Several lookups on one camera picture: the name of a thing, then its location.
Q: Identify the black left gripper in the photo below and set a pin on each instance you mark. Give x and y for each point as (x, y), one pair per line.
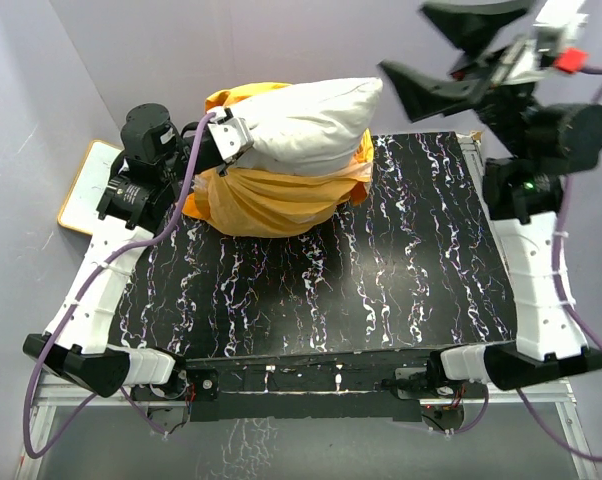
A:
(208, 131)

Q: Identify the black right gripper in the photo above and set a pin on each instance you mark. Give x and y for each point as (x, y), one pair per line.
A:
(471, 28)

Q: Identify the orange cartoon print pillowcase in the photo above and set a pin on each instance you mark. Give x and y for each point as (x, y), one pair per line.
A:
(255, 203)

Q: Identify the white pillow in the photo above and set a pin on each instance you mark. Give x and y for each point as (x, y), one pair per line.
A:
(308, 129)

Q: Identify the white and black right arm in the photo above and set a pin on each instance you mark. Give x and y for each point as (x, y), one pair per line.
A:
(524, 194)

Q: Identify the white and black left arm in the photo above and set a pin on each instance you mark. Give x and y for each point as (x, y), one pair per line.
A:
(140, 207)

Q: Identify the small wood framed whiteboard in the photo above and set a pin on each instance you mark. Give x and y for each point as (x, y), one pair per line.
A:
(79, 209)

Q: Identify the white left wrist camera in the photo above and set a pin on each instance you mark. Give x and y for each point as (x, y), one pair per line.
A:
(231, 136)

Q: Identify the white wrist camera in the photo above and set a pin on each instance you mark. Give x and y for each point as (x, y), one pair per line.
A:
(231, 136)
(557, 27)

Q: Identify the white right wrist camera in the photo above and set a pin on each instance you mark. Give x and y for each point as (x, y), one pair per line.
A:
(557, 27)

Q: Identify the aluminium table frame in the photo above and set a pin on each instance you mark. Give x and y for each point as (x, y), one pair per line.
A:
(357, 384)

